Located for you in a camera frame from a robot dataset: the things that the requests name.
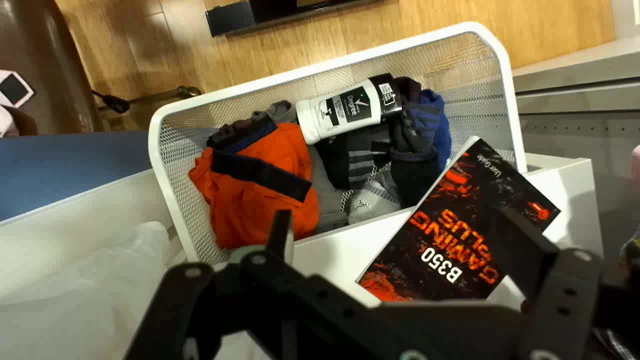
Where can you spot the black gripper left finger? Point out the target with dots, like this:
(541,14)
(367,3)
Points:
(177,313)

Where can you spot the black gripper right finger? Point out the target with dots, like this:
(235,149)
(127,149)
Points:
(566,307)

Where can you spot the black red B350 box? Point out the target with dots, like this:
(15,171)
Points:
(461,206)

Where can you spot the white mesh basket drawer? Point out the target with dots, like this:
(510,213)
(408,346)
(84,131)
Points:
(175,143)

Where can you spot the clear plastic bag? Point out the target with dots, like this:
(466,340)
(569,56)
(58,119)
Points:
(80,300)

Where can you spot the orange garment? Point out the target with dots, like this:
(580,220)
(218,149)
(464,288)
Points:
(261,206)

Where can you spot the white wardrobe cabinet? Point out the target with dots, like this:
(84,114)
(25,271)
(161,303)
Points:
(66,227)

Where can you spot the blue fabric divider panel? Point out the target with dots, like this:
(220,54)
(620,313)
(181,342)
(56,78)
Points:
(61,171)

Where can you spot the light grey garment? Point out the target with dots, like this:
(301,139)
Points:
(371,200)

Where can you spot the dark blue garment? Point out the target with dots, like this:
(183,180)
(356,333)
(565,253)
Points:
(427,123)

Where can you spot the black grey striped garment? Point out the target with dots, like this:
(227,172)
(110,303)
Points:
(362,157)

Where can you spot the white black deodorant stick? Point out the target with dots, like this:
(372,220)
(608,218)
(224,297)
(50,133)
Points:
(340,110)

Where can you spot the small white black object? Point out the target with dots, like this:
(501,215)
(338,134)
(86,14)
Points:
(13,88)

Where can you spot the black flat base board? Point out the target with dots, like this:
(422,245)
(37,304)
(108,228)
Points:
(230,19)

